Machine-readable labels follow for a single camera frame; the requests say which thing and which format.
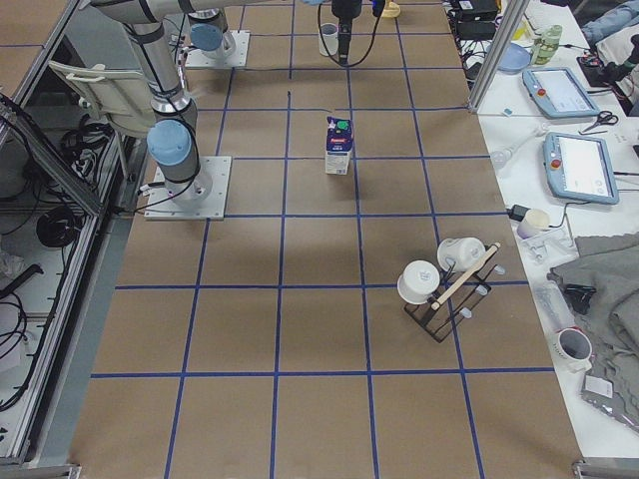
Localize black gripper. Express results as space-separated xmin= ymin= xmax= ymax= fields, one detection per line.
xmin=330 ymin=0 xmax=361 ymax=66

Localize white mug with grey inside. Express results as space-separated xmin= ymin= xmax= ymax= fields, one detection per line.
xmin=319 ymin=23 xmax=338 ymax=57

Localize blue white milk carton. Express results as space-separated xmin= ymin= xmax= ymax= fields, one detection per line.
xmin=324 ymin=116 xmax=353 ymax=175

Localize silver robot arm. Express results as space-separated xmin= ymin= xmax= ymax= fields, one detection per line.
xmin=91 ymin=1 xmax=247 ymax=210
xmin=188 ymin=8 xmax=236 ymax=59

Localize cream and lilac cup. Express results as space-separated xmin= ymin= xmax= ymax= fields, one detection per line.
xmin=516 ymin=209 xmax=550 ymax=240

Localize black electronics box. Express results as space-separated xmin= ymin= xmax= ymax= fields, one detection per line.
xmin=449 ymin=0 xmax=498 ymax=41

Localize light blue plate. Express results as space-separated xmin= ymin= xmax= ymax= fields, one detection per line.
xmin=497 ymin=43 xmax=531 ymax=75

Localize clear light bulb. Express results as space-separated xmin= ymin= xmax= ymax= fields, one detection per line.
xmin=489 ymin=124 xmax=549 ymax=171

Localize green glass bottle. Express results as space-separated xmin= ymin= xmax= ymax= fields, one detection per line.
xmin=530 ymin=24 xmax=563 ymax=66

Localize upper blue teach pendant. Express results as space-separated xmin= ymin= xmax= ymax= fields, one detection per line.
xmin=521 ymin=67 xmax=600 ymax=119

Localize blue teach pendant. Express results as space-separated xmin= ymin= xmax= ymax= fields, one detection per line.
xmin=543 ymin=132 xmax=619 ymax=205
xmin=521 ymin=67 xmax=600 ymax=119

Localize white plastic chair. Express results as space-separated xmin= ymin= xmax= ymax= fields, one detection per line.
xmin=49 ymin=60 xmax=156 ymax=138

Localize white mug on rack rear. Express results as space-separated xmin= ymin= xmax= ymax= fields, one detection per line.
xmin=437 ymin=238 xmax=486 ymax=272

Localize white mug on rack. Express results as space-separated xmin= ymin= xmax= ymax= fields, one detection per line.
xmin=437 ymin=238 xmax=486 ymax=272
xmin=397 ymin=259 xmax=440 ymax=305

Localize black power adapter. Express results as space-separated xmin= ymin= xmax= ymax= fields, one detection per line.
xmin=506 ymin=205 xmax=530 ymax=223

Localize white mug on rack front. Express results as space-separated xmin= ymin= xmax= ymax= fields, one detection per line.
xmin=397 ymin=259 xmax=440 ymax=305

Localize lower blue teach pendant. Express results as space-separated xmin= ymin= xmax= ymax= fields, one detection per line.
xmin=543 ymin=132 xmax=619 ymax=205

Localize clear plastic bottle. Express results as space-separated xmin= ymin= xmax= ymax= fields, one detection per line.
xmin=532 ymin=283 xmax=575 ymax=332

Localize grey cloth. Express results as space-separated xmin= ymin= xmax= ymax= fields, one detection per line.
xmin=547 ymin=234 xmax=638 ymax=380

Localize red rimmed white mug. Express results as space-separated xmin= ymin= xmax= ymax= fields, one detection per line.
xmin=549 ymin=327 xmax=593 ymax=373

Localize grey foil pouch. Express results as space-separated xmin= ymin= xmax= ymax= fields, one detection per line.
xmin=581 ymin=364 xmax=638 ymax=432

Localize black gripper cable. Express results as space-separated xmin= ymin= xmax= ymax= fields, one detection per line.
xmin=317 ymin=0 xmax=386 ymax=69

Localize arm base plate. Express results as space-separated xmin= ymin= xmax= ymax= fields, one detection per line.
xmin=186 ymin=26 xmax=250 ymax=70
xmin=143 ymin=156 xmax=232 ymax=221

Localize aluminium frame post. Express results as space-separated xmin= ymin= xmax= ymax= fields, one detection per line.
xmin=467 ymin=0 xmax=529 ymax=113

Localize wooden rack handle rod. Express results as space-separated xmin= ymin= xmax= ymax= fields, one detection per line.
xmin=430 ymin=242 xmax=501 ymax=311

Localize black handled scissors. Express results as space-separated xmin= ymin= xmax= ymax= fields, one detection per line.
xmin=579 ymin=110 xmax=619 ymax=135

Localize black wire mug rack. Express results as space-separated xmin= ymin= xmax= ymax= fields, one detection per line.
xmin=403 ymin=265 xmax=492 ymax=343

